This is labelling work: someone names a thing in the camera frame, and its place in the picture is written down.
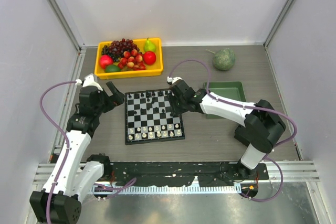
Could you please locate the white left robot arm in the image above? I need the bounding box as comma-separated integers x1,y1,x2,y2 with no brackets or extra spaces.
29,80,124,223

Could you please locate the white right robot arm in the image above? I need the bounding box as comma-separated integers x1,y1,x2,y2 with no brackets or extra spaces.
167,77,286,179

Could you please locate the black white chessboard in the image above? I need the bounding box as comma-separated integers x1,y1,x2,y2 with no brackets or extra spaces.
124,89,185,145

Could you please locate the green lime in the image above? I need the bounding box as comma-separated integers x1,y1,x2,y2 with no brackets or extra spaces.
104,65,121,73

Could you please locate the red apple left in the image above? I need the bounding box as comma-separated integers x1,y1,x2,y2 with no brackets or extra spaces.
99,55,114,69

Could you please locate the red apple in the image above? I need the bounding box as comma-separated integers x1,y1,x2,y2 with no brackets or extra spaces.
99,55,114,69
143,51,156,65

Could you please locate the red cherry cluster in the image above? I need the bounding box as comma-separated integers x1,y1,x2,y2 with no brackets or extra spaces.
117,49,146,71

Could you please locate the yellow plastic fruit bin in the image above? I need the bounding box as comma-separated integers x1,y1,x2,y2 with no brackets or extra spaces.
94,38,163,80

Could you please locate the green plastic tray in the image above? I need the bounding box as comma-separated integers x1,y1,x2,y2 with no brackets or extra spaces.
202,81,249,120

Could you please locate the dark red grape bunch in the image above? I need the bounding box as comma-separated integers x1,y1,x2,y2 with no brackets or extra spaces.
101,38,140,62

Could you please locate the red apple right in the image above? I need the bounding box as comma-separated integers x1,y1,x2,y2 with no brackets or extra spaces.
143,51,156,65

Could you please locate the green round melon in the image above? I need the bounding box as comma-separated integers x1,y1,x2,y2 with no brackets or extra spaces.
206,48,236,71

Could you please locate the green pear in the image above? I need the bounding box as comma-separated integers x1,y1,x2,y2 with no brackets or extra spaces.
143,38,156,52

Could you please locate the black plastic tray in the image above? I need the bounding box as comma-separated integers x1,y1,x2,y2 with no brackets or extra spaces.
234,125,252,147

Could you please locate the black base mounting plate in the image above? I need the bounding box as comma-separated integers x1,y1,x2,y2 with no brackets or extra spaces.
98,161,269,187

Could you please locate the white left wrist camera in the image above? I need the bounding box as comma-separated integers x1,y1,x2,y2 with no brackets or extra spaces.
75,73,103,91

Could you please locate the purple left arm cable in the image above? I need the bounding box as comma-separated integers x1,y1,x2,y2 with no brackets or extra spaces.
39,80,82,224

